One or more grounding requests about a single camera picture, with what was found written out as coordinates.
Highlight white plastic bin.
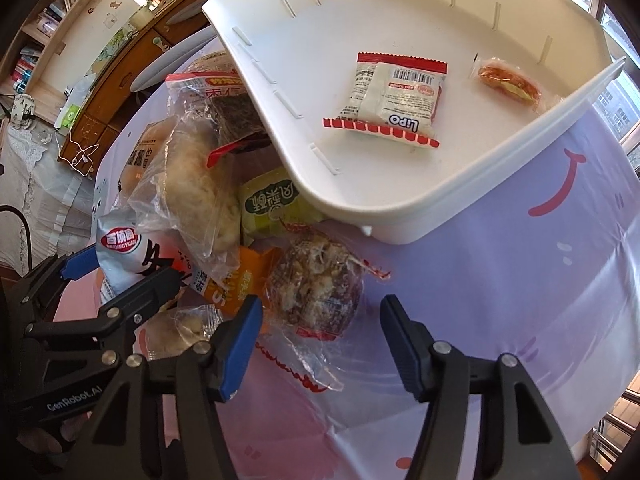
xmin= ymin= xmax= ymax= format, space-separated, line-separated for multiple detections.
xmin=201 ymin=0 xmax=627 ymax=246

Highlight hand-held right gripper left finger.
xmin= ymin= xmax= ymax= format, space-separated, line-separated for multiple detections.
xmin=75 ymin=295 xmax=264 ymax=480

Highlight black cable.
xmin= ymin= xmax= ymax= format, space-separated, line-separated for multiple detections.
xmin=0 ymin=205 xmax=32 ymax=273

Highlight person's left hand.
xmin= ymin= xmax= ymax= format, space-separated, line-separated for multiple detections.
xmin=17 ymin=412 xmax=86 ymax=454

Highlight clear wrapped orange sausage snack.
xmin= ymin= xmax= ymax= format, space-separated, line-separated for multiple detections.
xmin=469 ymin=52 xmax=563 ymax=113

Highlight white red-edged cracker packet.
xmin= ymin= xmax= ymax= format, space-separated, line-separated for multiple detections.
xmin=322 ymin=51 xmax=448 ymax=150

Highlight red-edged seaweed snack packet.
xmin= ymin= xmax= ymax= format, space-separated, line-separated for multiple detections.
xmin=165 ymin=71 xmax=273 ymax=153

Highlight small clear pastry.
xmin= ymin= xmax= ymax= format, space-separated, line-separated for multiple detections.
xmin=145 ymin=305 xmax=226 ymax=361

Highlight white packet with red label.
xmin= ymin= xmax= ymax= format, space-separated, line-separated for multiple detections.
xmin=95 ymin=207 xmax=193 ymax=306

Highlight white lace cover cloth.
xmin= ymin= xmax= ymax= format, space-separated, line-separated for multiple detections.
xmin=0 ymin=120 xmax=96 ymax=271

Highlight window with metal grille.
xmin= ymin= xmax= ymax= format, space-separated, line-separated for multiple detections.
xmin=575 ymin=0 xmax=640 ymax=171

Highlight grey office chair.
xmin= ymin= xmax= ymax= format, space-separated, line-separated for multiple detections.
xmin=134 ymin=5 xmax=222 ymax=94

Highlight wooden desk with drawers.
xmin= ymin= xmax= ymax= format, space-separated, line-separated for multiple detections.
xmin=55 ymin=0 xmax=231 ymax=161

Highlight green tissue box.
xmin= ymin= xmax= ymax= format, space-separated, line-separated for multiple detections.
xmin=52 ymin=102 xmax=83 ymax=131

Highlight clear brown floss cake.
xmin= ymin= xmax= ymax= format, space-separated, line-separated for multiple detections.
xmin=250 ymin=225 xmax=391 ymax=391

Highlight clear bag of floss bread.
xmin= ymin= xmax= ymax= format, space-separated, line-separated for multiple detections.
xmin=127 ymin=110 xmax=251 ymax=281

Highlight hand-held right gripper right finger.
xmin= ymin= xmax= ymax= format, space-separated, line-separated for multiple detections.
xmin=379 ymin=295 xmax=581 ymax=480

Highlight pale wrapped pastry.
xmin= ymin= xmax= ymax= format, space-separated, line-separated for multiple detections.
xmin=186 ymin=51 xmax=239 ymax=74

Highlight orange snack packet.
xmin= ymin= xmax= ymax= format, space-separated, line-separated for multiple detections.
xmin=205 ymin=245 xmax=283 ymax=336

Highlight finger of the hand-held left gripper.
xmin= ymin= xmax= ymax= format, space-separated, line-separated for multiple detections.
xmin=11 ymin=244 xmax=104 ymax=320
xmin=24 ymin=266 xmax=182 ymax=357

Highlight white charging cable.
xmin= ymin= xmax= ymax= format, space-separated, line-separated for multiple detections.
xmin=57 ymin=125 xmax=98 ymax=178

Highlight clear bag of golden buns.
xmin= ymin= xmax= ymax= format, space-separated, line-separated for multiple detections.
xmin=117 ymin=120 xmax=176 ymax=211

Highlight rows of shelf books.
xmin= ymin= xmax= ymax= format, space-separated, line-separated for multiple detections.
xmin=7 ymin=0 xmax=96 ymax=93

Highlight wooden bookshelf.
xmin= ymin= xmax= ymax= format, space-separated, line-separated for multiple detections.
xmin=0 ymin=0 xmax=146 ymax=96

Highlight green snack packet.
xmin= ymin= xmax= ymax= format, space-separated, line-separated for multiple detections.
xmin=237 ymin=165 xmax=326 ymax=246

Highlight patterned white cloth pouch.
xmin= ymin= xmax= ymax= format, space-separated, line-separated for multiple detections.
xmin=10 ymin=95 xmax=38 ymax=128

